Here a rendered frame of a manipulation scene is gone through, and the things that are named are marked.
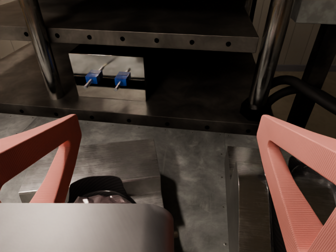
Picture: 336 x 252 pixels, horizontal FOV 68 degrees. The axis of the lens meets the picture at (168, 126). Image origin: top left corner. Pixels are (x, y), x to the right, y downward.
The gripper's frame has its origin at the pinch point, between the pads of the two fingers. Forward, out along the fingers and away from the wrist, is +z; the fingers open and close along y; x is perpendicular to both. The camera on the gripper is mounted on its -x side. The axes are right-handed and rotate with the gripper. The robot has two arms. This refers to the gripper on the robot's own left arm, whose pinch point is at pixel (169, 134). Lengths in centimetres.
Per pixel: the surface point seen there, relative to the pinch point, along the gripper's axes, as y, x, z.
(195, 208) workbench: -6.1, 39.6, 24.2
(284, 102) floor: -114, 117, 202
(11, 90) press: 64, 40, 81
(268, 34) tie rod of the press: -28, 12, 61
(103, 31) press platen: 21, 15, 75
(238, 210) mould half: -11.8, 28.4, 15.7
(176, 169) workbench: -2, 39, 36
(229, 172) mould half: -13.8, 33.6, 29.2
